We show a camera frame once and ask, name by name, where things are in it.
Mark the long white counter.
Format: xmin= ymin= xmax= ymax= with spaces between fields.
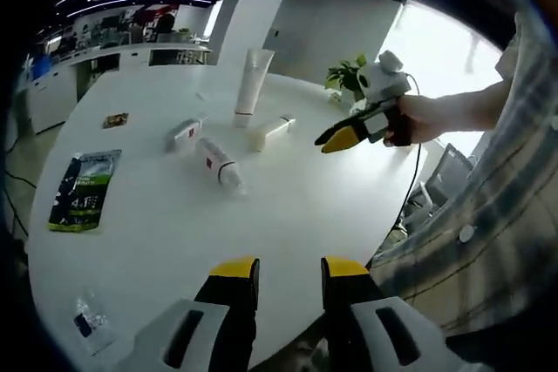
xmin=25 ymin=39 xmax=211 ymax=129

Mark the green black packet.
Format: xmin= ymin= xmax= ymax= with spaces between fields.
xmin=47 ymin=149 xmax=123 ymax=234

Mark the silver skincare bottle red label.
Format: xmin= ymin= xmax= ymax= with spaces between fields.
xmin=164 ymin=116 xmax=208 ymax=153

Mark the white skincare tube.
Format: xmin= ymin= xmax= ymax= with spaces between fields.
xmin=232 ymin=48 xmax=276 ymax=129

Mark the grey office chair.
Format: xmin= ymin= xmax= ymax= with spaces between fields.
xmin=405 ymin=143 xmax=477 ymax=233

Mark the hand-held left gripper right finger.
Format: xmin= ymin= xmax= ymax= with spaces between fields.
xmin=321 ymin=255 xmax=463 ymax=372

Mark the person in plaid shirt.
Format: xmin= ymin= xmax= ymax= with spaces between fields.
xmin=370 ymin=10 xmax=558 ymax=372

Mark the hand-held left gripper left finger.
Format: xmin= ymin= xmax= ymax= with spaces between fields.
xmin=126 ymin=256 xmax=262 ymax=372

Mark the small brown packet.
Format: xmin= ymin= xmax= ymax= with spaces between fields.
xmin=103 ymin=112 xmax=130 ymax=130

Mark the black cable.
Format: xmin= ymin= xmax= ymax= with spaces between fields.
xmin=391 ymin=70 xmax=423 ymax=234

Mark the clear plastic bag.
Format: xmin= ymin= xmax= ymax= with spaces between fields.
xmin=72 ymin=287 xmax=115 ymax=356

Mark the person's right hand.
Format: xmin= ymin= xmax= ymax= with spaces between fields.
xmin=383 ymin=93 xmax=437 ymax=147

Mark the blue bin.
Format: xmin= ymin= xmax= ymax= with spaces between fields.
xmin=31 ymin=55 xmax=52 ymax=80

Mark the potted green plant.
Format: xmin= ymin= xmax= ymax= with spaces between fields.
xmin=325 ymin=54 xmax=371 ymax=105

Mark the white skincare bottle red collar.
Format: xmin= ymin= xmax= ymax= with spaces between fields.
xmin=248 ymin=115 xmax=297 ymax=153

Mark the white skincare bottle clear cap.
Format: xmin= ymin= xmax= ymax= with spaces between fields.
xmin=196 ymin=136 xmax=246 ymax=193

